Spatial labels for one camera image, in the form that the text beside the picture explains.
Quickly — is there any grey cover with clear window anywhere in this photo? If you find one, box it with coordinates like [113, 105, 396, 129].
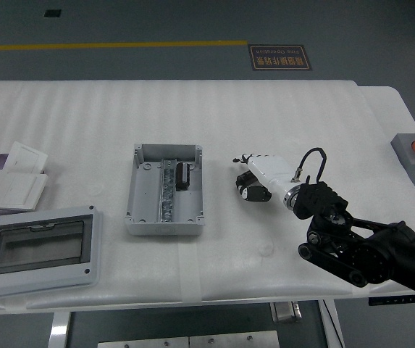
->
[0, 205, 104, 299]

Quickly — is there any black cylindrical battery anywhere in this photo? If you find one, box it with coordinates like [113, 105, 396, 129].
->
[236, 171, 262, 189]
[175, 162, 193, 191]

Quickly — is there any metal bracket under table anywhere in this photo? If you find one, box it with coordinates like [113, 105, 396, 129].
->
[269, 301, 303, 323]

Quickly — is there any black floor sign orange text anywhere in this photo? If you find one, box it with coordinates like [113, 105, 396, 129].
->
[248, 44, 313, 72]

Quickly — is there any white wall switch panel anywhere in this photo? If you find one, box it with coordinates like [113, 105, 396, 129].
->
[3, 141, 49, 174]
[0, 173, 49, 212]

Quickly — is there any metal mounting rail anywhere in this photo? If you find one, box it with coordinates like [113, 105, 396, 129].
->
[155, 158, 178, 223]

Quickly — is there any grey metal plate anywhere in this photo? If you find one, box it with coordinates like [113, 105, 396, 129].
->
[97, 336, 190, 348]
[188, 331, 281, 348]

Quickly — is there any black table control panel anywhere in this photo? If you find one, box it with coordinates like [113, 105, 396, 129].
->
[368, 295, 415, 306]

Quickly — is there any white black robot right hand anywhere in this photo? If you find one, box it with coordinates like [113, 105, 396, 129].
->
[232, 153, 298, 203]

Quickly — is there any open grey junction box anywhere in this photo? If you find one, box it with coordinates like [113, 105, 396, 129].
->
[124, 143, 207, 237]

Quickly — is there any white table leg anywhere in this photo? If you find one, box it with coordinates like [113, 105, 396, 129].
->
[49, 310, 72, 348]
[317, 299, 345, 348]

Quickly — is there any white foam mat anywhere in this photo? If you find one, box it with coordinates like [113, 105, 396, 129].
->
[0, 79, 407, 311]

